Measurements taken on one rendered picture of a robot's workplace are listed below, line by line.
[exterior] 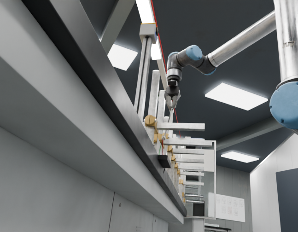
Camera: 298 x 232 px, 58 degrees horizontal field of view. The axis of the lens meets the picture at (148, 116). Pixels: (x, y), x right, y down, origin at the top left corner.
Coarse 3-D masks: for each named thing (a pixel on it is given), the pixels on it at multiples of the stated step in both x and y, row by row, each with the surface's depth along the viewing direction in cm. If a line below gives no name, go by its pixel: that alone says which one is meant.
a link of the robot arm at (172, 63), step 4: (172, 52) 162; (176, 52) 161; (172, 56) 161; (168, 60) 163; (172, 60) 159; (176, 60) 157; (168, 64) 161; (172, 64) 159; (176, 64) 158; (168, 68) 160; (172, 68) 157; (176, 68) 157; (180, 68) 159
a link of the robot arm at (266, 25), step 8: (272, 16) 131; (256, 24) 137; (264, 24) 134; (272, 24) 132; (248, 32) 139; (256, 32) 137; (264, 32) 136; (232, 40) 146; (240, 40) 142; (248, 40) 140; (256, 40) 140; (224, 48) 149; (232, 48) 146; (240, 48) 145; (208, 56) 156; (216, 56) 152; (224, 56) 150; (232, 56) 151; (200, 64) 156; (208, 64) 157; (216, 64) 156; (208, 72) 161
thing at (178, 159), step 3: (177, 159) 229; (180, 159) 229; (183, 159) 228; (186, 159) 228; (189, 159) 227; (192, 159) 227; (195, 159) 226; (198, 159) 226; (201, 159) 225; (189, 162) 229; (192, 162) 228; (195, 162) 227; (198, 162) 226; (201, 162) 225
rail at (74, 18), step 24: (24, 0) 39; (48, 0) 39; (72, 0) 46; (48, 24) 43; (72, 24) 46; (72, 48) 48; (96, 48) 56; (96, 72) 56; (96, 96) 65; (120, 96) 72; (120, 120) 77; (144, 144) 102; (168, 192) 190
